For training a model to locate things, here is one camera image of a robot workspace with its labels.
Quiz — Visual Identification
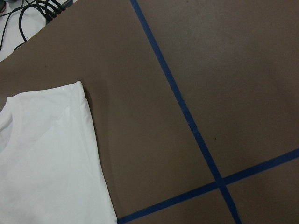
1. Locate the white long-sleeve printed shirt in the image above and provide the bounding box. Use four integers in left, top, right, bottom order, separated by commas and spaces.
0, 81, 117, 224

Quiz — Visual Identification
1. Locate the black cable bundle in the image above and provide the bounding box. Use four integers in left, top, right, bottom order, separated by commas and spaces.
0, 0, 75, 54

